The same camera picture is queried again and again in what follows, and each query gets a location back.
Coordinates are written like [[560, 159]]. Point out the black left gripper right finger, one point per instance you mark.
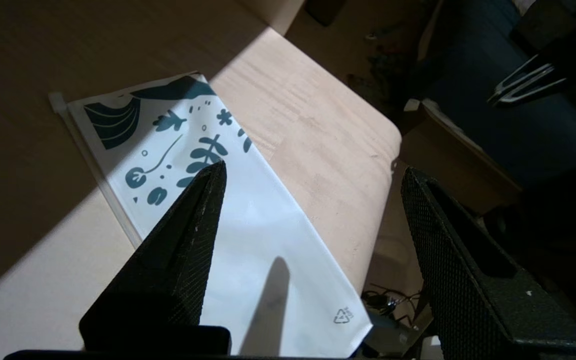
[[468, 290]]

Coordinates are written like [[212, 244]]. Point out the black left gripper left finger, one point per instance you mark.
[[168, 280]]

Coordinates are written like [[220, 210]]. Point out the white floral zipper pouch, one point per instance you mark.
[[268, 225]]

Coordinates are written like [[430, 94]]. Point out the grey power adapter box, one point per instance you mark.
[[393, 340]]

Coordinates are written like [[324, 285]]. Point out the brown cardboard box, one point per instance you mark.
[[458, 165]]

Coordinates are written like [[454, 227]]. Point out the silver metal prongs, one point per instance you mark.
[[523, 82]]

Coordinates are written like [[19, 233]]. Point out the light wooden desk with hutch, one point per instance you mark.
[[318, 125]]

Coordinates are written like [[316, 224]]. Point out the dark blue upholstered furniture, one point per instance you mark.
[[493, 50]]

